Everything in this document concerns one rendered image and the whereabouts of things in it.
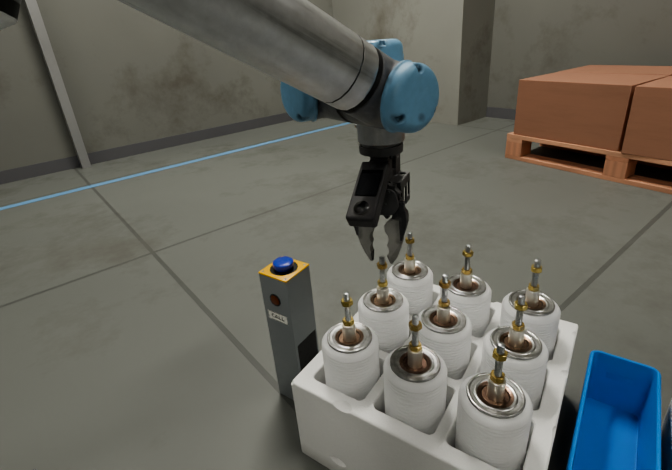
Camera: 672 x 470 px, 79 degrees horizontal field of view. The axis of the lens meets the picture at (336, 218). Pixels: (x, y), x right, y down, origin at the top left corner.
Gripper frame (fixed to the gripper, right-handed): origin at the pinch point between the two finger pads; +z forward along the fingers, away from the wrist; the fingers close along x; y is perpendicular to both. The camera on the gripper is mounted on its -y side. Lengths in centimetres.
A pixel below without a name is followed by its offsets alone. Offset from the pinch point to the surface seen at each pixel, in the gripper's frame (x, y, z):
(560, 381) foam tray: -30.5, -2.4, 16.9
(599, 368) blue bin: -39.4, 14.0, 26.6
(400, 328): -4.0, -1.9, 13.4
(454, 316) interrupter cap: -13.3, -0.4, 9.6
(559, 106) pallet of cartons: -37, 169, 4
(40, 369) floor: 84, -20, 35
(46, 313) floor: 106, -4, 35
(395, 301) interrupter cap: -2.4, 0.6, 9.5
